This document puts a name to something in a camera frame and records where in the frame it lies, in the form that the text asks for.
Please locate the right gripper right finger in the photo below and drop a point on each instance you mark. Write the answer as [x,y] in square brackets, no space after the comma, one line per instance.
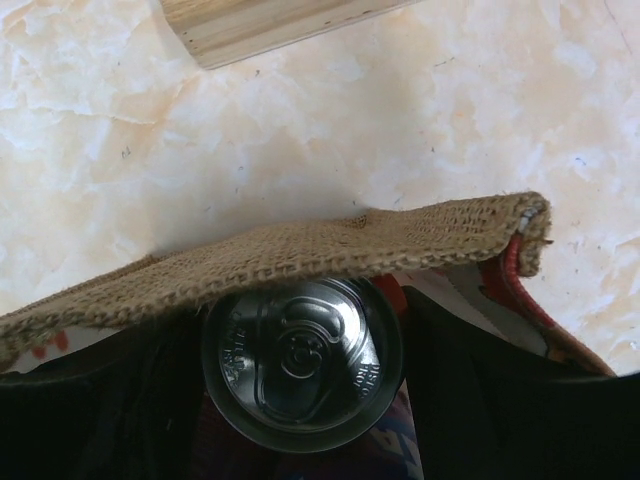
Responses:
[485,409]

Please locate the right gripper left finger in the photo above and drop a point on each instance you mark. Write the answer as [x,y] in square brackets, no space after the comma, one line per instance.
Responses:
[123,408]

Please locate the red soda can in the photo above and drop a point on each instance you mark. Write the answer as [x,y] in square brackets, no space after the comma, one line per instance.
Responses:
[303,367]

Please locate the burlap canvas bag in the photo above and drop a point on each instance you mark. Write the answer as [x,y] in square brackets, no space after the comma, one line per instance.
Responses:
[468,256]

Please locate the wooden clothes rack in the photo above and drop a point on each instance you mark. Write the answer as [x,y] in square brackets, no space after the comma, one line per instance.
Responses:
[218,33]

